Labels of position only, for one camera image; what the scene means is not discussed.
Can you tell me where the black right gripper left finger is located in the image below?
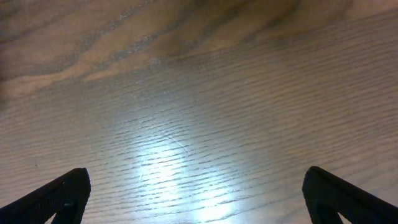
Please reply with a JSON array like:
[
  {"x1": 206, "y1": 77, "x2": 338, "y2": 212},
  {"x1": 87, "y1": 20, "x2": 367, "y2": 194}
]
[{"x1": 1, "y1": 168, "x2": 91, "y2": 224}]

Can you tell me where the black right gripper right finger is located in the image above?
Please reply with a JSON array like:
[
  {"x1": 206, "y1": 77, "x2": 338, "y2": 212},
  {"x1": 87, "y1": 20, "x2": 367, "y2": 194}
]
[{"x1": 302, "y1": 166, "x2": 397, "y2": 224}]

